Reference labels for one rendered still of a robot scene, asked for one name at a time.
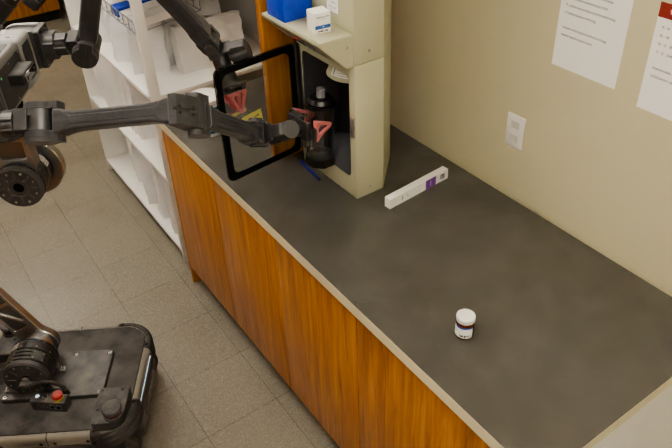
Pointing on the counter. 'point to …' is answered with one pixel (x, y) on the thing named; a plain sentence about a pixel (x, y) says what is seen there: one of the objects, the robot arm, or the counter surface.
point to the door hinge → (299, 81)
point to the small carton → (318, 20)
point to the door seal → (225, 112)
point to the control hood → (324, 43)
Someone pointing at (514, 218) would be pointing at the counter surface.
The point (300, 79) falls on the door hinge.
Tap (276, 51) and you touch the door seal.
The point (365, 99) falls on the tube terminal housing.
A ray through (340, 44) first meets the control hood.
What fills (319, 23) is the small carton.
